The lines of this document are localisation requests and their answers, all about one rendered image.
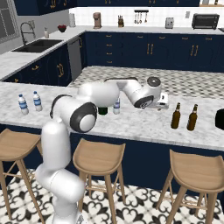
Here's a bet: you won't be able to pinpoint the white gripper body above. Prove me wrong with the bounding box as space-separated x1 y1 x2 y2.
150 101 171 111

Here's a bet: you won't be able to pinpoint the brown glass bottle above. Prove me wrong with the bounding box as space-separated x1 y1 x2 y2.
171 101 182 130
186 103 199 131

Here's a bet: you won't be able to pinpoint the clear plastic bottle blue label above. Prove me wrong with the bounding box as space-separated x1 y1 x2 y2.
17 94 30 116
32 90 44 112
113 97 122 116

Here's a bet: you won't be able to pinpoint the navy base cupboards long run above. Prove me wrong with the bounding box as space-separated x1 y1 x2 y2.
79 31 224 74

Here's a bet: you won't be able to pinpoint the black rounded object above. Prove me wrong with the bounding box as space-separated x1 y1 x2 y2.
214 108 224 131

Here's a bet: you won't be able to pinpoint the navy island cabinet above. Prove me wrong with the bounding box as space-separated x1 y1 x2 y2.
0 123 224 205

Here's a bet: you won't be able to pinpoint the wooden bar stool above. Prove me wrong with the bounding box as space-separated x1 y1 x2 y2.
0 128 46 224
73 137 127 224
156 149 224 224

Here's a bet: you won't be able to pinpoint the knife block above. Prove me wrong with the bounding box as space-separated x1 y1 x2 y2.
117 15 125 28

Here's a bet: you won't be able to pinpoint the black toaster oven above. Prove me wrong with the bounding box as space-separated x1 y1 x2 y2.
191 13 221 31

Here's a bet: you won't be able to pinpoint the grey dishwasher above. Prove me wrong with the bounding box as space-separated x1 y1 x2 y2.
67 37 84 82

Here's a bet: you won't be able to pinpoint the brown coffee machine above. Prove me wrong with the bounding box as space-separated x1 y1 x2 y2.
92 11 102 30

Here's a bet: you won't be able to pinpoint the navy base cupboards under sink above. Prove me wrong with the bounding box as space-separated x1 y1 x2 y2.
3 43 73 88

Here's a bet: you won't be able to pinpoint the white paper towel roll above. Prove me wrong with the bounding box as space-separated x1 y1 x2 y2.
68 12 77 28

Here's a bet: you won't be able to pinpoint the black sink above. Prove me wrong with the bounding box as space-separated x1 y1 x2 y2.
11 38 64 53

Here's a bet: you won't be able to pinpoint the grey tap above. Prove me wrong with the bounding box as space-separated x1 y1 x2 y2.
19 22 37 46

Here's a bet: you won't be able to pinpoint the window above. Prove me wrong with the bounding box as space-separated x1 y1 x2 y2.
0 0 20 45

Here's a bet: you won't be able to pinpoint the wooden wall shelf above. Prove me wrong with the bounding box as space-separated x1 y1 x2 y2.
199 0 224 8

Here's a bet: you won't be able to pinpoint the navy wall cupboards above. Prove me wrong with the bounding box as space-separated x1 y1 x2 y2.
12 0 201 17

